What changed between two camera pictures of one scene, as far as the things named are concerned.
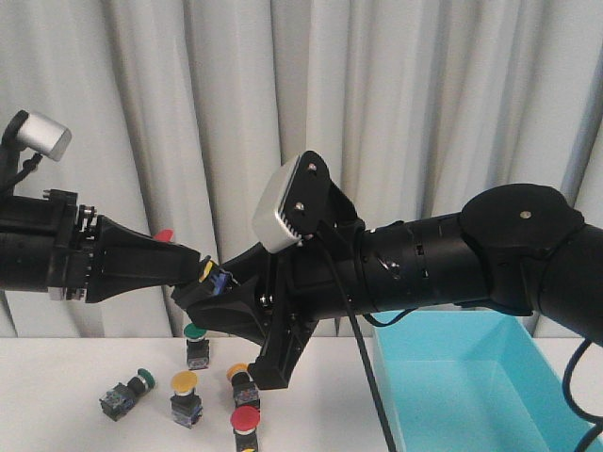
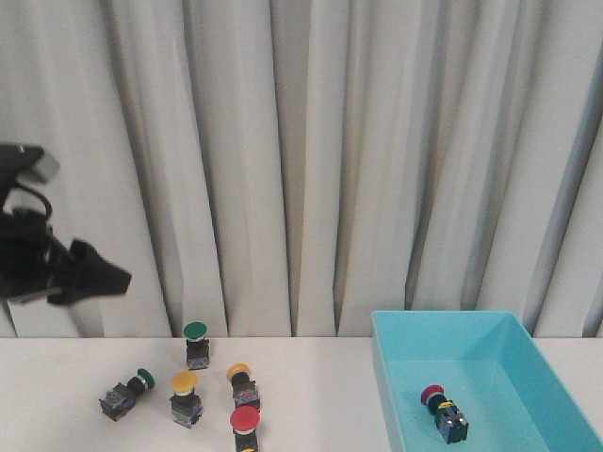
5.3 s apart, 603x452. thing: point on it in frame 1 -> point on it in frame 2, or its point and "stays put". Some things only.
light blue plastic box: [468, 379] stays put
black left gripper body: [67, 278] -> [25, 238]
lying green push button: [122, 396] stays put
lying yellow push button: [246, 392] stays put
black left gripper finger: [132, 263] -> [85, 275]
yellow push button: [187, 406] stays put
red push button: [244, 420] stays put
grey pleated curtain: [181, 112] stays put
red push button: [164, 235] -> [451, 424]
